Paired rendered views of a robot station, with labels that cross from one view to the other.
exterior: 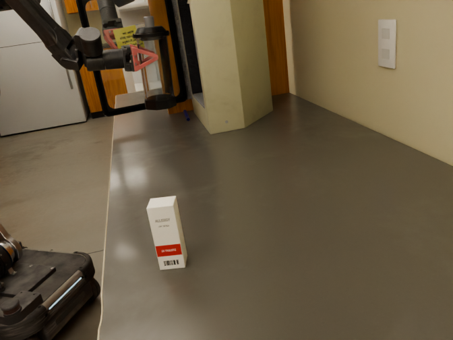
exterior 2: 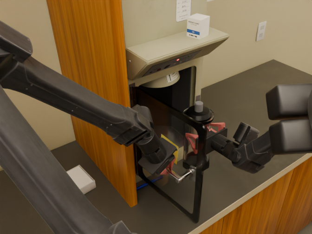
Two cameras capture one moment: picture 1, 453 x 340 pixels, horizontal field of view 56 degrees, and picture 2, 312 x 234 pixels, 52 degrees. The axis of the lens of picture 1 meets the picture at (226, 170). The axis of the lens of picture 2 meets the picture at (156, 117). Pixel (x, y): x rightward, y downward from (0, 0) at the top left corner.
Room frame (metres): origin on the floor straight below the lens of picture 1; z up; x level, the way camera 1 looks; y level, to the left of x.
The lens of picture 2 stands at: (1.84, 0.94, 1.89)
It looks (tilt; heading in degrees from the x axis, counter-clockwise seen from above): 35 degrees down; 246
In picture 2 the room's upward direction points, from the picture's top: 1 degrees counter-clockwise
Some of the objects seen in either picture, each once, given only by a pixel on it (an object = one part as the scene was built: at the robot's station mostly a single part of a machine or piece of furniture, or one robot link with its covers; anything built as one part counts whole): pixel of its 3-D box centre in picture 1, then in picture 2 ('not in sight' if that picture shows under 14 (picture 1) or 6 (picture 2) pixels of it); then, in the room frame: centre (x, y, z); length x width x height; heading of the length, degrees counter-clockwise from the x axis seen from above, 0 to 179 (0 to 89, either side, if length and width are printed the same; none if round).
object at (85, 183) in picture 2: not in sight; (69, 185); (1.79, 0.01, 0.96); 0.16 x 0.12 x 0.04; 16
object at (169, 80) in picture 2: not in sight; (156, 69); (1.39, -0.04, 1.34); 0.18 x 0.18 x 0.05
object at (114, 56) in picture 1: (116, 59); (220, 144); (1.31, 0.28, 1.19); 0.10 x 0.07 x 0.07; 12
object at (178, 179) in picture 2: not in sight; (175, 170); (1.51, 0.33, 1.20); 0.10 x 0.05 x 0.03; 106
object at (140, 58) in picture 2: not in sight; (179, 55); (1.39, 0.12, 1.46); 0.32 x 0.11 x 0.10; 10
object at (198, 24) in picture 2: not in sight; (198, 26); (1.31, 0.11, 1.54); 0.05 x 0.05 x 0.06; 24
